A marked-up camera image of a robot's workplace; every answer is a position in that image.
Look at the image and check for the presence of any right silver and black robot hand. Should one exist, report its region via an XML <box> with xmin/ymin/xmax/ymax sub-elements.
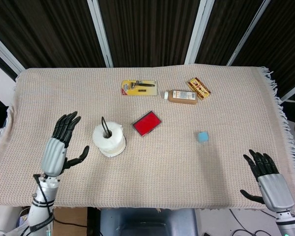
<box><xmin>239</xmin><ymin>148</ymin><xmax>295</xmax><ymax>212</ymax></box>

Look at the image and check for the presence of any left silver and black robot hand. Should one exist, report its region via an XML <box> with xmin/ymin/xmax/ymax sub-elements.
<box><xmin>40</xmin><ymin>111</ymin><xmax>90</xmax><ymax>178</ymax></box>

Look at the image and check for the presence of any white toilet paper roll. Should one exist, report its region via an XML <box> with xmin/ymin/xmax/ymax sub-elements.
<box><xmin>92</xmin><ymin>120</ymin><xmax>127</xmax><ymax>158</ymax></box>

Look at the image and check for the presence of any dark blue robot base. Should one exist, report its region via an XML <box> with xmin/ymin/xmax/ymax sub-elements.
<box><xmin>99</xmin><ymin>207</ymin><xmax>199</xmax><ymax>236</ymax></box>

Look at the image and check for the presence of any brown cardboard box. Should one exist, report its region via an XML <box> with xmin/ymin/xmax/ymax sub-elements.
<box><xmin>53</xmin><ymin>207</ymin><xmax>89</xmax><ymax>236</ymax></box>

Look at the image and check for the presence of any white box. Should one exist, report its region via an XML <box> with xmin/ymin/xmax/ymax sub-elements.
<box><xmin>0</xmin><ymin>205</ymin><xmax>31</xmax><ymax>236</ymax></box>

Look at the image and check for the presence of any light blue cube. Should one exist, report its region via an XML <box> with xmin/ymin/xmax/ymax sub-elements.
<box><xmin>198</xmin><ymin>131</ymin><xmax>209</xmax><ymax>145</ymax></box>

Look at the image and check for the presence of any red ink stamp pad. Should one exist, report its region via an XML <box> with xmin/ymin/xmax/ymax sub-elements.
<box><xmin>131</xmin><ymin>110</ymin><xmax>162</xmax><ymax>137</ymax></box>

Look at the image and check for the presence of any razor in yellow card pack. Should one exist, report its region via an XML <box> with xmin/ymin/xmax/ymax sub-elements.
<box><xmin>120</xmin><ymin>79</ymin><xmax>159</xmax><ymax>96</ymax></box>

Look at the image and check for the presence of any beige waffle weave tablecloth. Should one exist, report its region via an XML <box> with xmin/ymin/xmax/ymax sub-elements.
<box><xmin>0</xmin><ymin>63</ymin><xmax>295</xmax><ymax>214</ymax></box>

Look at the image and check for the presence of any dark ribbed curtain panel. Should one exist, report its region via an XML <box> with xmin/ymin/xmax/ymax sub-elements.
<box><xmin>195</xmin><ymin>0</ymin><xmax>264</xmax><ymax>65</ymax></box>
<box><xmin>0</xmin><ymin>0</ymin><xmax>108</xmax><ymax>69</ymax></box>
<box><xmin>232</xmin><ymin>0</ymin><xmax>295</xmax><ymax>98</ymax></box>
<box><xmin>98</xmin><ymin>0</ymin><xmax>202</xmax><ymax>67</ymax></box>

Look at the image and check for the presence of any yellow and red small box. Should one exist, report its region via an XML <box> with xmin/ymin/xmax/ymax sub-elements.
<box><xmin>187</xmin><ymin>77</ymin><xmax>211</xmax><ymax>101</ymax></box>

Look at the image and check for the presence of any brown bottle with white cap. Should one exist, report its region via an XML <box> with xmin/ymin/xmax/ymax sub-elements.
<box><xmin>163</xmin><ymin>89</ymin><xmax>199</xmax><ymax>106</ymax></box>

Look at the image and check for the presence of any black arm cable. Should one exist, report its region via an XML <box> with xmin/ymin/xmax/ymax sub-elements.
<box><xmin>33</xmin><ymin>174</ymin><xmax>55</xmax><ymax>236</ymax></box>

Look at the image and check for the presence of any black wire towel holder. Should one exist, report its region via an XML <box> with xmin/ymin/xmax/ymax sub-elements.
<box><xmin>101</xmin><ymin>117</ymin><xmax>113</xmax><ymax>138</ymax></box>

